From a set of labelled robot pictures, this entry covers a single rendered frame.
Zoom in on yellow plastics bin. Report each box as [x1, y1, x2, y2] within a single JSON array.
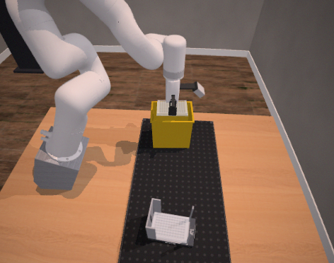
[[150, 101, 195, 148]]

